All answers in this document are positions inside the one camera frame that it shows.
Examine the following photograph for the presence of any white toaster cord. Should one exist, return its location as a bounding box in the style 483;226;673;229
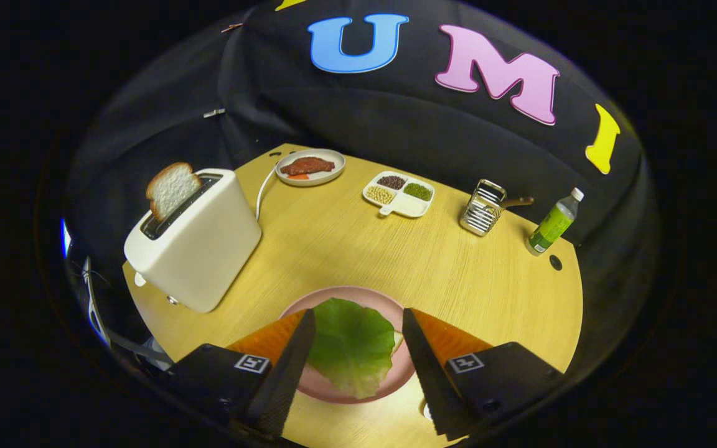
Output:
255;165;279;222

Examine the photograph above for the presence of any toasted bread slice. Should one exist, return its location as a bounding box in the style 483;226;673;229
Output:
146;162;202;223

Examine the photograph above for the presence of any black backdrop cloth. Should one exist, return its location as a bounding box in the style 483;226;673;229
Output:
63;0;661;386

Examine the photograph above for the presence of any metal wire rack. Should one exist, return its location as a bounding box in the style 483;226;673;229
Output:
459;179;507;237

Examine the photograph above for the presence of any green lettuce leaf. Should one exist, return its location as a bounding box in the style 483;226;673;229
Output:
306;297;396;399

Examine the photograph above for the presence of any white toaster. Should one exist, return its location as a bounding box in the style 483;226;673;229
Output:
123;168;263;314

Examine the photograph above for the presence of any red meat piece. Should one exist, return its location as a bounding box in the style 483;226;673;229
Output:
280;157;336;176

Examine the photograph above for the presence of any white divided bean tray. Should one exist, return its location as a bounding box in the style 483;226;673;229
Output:
362;171;436;218

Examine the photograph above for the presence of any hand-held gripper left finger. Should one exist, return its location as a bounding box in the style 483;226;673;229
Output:
166;308;317;439

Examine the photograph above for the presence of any green label plastic bottle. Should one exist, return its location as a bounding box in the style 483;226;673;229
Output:
525;187;584;256

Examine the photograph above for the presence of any pink round plate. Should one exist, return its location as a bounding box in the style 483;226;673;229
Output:
279;286;418;404

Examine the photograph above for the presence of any round plate with meat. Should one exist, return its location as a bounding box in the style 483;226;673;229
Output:
274;149;346;187

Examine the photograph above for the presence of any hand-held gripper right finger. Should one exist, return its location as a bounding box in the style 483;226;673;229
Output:
402;307;563;439

